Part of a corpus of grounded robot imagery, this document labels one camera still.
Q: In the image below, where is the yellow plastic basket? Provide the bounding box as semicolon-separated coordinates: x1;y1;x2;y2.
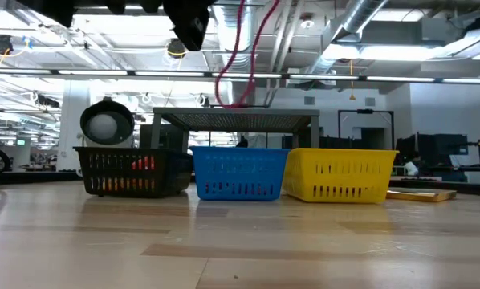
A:
282;147;400;205

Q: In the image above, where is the black robot station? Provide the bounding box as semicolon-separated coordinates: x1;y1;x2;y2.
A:
392;132;480;184

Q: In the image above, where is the grey perforated metal riser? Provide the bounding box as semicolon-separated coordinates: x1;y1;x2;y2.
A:
150;107;321;149

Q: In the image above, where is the blue plastic basket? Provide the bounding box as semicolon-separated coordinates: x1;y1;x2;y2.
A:
189;146;291;202

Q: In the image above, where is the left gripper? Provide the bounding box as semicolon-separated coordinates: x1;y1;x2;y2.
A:
14;0;215;52

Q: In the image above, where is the yellow card pack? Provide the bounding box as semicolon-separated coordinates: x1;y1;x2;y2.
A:
386;187;458;204

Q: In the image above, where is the white cylindrical spotlight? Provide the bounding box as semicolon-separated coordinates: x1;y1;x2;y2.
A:
79;96;136;149

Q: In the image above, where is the person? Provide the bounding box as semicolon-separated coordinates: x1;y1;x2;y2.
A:
402;156;425;177

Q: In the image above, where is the yellow hanging pendant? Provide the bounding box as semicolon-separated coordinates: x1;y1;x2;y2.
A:
347;59;356;101

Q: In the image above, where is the large red rubber band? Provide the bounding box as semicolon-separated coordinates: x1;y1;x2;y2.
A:
214;0;282;109

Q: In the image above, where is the black plastic basket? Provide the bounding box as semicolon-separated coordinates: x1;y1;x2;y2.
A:
73;146;193;200

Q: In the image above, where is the black ceiling dome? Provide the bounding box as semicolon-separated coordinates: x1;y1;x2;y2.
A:
166;38;189;60
0;34;14;56

